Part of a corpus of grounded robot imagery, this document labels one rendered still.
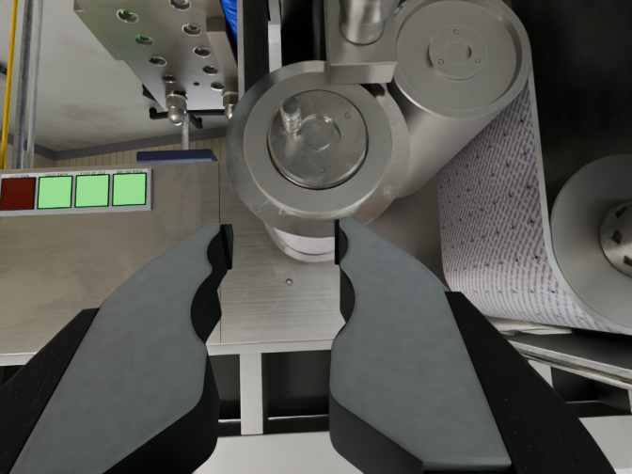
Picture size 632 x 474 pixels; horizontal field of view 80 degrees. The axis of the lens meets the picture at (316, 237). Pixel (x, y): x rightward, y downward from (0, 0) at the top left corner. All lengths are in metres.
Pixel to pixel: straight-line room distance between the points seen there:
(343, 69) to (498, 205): 0.20
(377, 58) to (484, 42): 0.11
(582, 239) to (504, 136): 0.12
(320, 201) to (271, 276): 0.35
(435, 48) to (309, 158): 0.15
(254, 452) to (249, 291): 0.24
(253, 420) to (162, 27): 0.56
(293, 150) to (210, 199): 0.38
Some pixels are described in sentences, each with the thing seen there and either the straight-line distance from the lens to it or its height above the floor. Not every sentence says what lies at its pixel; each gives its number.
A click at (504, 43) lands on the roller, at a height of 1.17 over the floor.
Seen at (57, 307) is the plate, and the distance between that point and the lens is 0.73.
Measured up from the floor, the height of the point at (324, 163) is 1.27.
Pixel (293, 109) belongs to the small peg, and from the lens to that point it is 0.27.
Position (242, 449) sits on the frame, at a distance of 0.67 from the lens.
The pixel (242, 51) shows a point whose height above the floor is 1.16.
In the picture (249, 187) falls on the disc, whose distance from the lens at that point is 0.30.
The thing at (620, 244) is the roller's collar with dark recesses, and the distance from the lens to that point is 0.36.
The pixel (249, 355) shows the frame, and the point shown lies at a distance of 0.63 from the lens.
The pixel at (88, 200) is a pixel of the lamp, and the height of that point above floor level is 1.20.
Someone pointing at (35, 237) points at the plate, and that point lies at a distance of 0.76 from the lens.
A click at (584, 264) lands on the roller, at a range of 0.36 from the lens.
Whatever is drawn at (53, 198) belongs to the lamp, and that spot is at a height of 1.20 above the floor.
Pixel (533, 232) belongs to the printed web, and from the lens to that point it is 0.36.
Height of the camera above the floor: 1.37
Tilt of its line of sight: 8 degrees down
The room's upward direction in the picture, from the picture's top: 177 degrees clockwise
